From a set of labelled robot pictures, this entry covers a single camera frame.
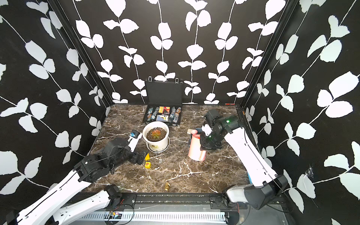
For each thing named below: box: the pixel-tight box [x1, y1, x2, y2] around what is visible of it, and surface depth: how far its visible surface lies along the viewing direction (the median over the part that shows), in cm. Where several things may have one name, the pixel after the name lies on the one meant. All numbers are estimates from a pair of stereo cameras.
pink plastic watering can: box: [188, 129, 207, 162], surface depth 73 cm
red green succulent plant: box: [146, 127, 167, 142], surface depth 92 cm
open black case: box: [142, 76, 184, 127], surface depth 113 cm
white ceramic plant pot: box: [142, 120, 171, 153], surface depth 92 cm
